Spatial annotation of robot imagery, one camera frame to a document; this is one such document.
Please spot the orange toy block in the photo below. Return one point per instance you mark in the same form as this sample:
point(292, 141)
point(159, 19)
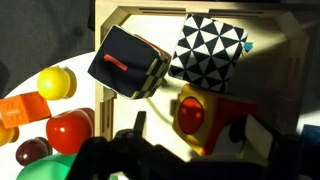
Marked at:
point(23, 109)

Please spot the green plastic bowl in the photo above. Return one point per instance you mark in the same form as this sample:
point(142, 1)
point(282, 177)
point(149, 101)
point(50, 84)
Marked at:
point(54, 167)

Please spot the dark purple toy plum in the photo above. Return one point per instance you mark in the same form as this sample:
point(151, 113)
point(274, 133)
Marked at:
point(32, 150)

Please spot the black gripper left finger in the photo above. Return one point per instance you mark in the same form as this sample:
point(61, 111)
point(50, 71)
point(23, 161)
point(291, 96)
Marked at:
point(128, 152)

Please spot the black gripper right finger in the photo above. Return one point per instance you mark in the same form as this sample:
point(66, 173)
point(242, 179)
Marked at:
point(252, 141)

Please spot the red toy apple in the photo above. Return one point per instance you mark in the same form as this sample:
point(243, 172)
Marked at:
point(67, 131)

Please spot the wooden crate tray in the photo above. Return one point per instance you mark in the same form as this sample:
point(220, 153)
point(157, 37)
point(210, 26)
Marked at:
point(270, 70)

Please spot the orange plush cube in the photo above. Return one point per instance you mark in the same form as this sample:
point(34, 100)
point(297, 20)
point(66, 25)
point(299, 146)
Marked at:
point(201, 115)

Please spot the yellow toy banana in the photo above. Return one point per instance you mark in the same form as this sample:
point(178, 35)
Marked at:
point(8, 135)

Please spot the small blue cube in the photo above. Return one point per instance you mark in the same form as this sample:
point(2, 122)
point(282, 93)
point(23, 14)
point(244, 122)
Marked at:
point(311, 135)

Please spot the black white patterned plush cube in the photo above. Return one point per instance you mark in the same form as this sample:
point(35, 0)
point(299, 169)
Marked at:
point(207, 52)

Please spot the yellow toy lemon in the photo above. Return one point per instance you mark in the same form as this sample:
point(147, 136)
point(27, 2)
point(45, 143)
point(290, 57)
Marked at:
point(55, 83)

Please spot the dark navy plush cube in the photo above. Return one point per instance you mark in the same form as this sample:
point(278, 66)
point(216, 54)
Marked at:
point(129, 65)

